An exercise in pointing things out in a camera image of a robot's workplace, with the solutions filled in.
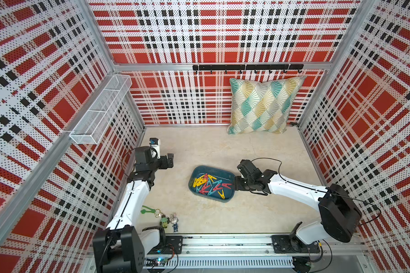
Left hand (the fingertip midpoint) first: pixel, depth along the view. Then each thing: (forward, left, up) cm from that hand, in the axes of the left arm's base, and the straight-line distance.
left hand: (167, 155), depth 85 cm
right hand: (-11, -37, -11) cm, 40 cm away
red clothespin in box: (-11, -19, -16) cm, 27 cm away
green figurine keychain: (-28, -1, -14) cm, 31 cm away
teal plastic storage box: (-9, -23, -15) cm, 29 cm away
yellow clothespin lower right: (-15, -28, -16) cm, 36 cm away
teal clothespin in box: (-12, -23, -16) cm, 30 cm away
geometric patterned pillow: (+26, -51, +10) cm, 58 cm away
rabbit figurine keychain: (-28, -5, -14) cm, 32 cm away
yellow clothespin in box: (-8, -16, -14) cm, 23 cm away
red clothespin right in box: (-10, -30, -15) cm, 35 cm away
